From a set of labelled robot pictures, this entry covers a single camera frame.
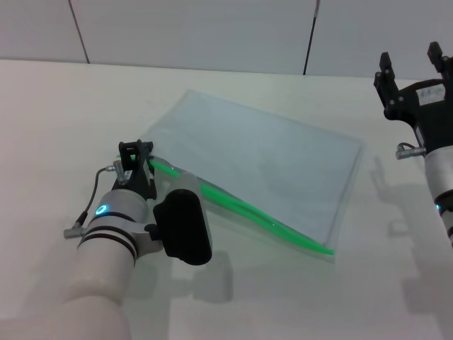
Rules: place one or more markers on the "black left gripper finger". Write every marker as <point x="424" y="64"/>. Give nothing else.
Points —
<point x="148" y="150"/>
<point x="128" y="154"/>

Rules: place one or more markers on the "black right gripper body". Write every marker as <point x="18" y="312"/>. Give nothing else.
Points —
<point x="424" y="106"/>

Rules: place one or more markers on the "thin black background pole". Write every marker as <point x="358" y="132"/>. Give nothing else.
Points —
<point x="310" y="39"/>

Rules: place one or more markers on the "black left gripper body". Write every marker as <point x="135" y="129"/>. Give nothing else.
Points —
<point x="138" y="184"/>

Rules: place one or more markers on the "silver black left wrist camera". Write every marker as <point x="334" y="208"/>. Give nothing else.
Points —
<point x="184" y="226"/>

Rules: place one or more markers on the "clear green-zip document bag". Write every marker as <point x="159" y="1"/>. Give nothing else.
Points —
<point x="262" y="156"/>

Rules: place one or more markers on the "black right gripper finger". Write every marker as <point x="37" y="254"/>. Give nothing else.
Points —
<point x="386" y="76"/>
<point x="439" y="58"/>

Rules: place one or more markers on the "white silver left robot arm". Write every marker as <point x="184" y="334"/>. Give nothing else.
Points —
<point x="99" y="276"/>

